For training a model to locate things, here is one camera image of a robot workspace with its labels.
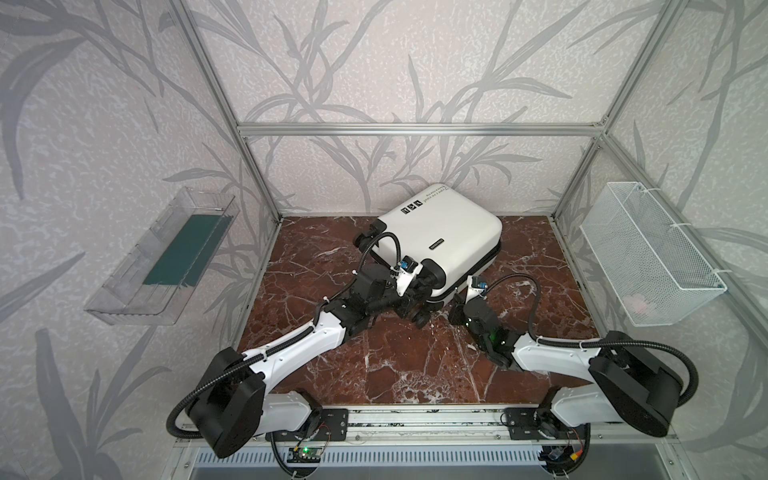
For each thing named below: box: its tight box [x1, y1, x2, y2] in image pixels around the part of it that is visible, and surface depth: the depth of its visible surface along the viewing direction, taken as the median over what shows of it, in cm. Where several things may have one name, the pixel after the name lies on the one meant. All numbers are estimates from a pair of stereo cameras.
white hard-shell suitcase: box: [354, 185, 503, 303], surface depth 95 cm
